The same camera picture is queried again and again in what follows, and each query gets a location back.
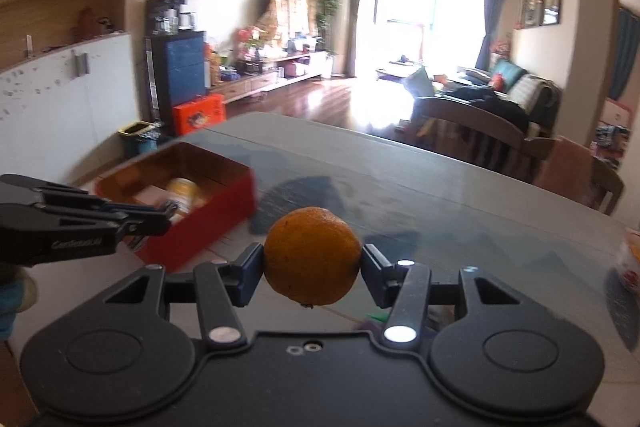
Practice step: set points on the yellow drink can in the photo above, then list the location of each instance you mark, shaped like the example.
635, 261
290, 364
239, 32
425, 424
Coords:
182, 194

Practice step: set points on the red rectangular tin box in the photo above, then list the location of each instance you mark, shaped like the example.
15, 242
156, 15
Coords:
220, 219

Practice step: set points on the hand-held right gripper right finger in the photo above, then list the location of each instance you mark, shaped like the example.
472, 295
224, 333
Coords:
375, 274

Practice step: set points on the black cabinet with blue front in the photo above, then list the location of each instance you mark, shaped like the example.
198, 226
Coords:
182, 67

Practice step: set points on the person's left hand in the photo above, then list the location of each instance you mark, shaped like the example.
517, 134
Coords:
22, 297

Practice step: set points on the green potted plant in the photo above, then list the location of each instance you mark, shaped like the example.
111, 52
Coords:
327, 17

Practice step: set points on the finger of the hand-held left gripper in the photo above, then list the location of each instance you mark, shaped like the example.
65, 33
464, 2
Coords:
135, 208
150, 228

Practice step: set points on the wooden wall shelf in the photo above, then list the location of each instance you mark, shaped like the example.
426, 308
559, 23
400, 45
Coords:
55, 7

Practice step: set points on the red flowers beside sofa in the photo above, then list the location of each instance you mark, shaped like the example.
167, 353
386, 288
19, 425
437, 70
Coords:
501, 46

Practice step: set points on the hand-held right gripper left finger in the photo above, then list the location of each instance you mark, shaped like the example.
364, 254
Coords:
250, 274

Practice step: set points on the white standing air conditioner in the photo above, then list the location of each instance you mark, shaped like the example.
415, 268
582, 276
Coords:
342, 27

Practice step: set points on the snack packet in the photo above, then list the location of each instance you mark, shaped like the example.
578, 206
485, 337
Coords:
630, 262

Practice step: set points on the low coffee table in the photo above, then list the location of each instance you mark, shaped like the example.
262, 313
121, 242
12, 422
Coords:
397, 71

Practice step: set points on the grey bag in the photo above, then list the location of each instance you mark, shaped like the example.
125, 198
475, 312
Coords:
419, 84

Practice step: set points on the wooden television stand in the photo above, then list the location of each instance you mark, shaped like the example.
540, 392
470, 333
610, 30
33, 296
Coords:
255, 82

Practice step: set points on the wooden dining chair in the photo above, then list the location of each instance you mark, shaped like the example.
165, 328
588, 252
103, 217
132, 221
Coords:
607, 187
480, 127

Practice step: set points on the blue trash bin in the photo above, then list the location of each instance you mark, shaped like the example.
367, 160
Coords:
140, 142

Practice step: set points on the orange fruit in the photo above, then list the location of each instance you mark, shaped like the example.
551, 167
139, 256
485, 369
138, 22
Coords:
312, 257

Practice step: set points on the cloth-covered television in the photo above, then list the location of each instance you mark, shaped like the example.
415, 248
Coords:
285, 7

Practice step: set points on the narrow framed wall picture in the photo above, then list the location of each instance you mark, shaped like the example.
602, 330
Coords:
524, 4

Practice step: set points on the black jacket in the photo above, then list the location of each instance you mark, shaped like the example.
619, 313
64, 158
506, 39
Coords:
480, 99

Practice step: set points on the white cabinet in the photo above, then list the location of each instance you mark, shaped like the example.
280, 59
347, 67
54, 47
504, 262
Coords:
60, 117

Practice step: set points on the orange gift box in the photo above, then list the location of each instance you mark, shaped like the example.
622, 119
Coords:
199, 116

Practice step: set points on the grey curtain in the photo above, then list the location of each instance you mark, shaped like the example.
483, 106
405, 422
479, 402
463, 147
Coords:
492, 12
356, 12

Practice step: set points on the red flower arrangement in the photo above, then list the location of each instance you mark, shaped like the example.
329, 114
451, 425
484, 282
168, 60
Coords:
250, 38

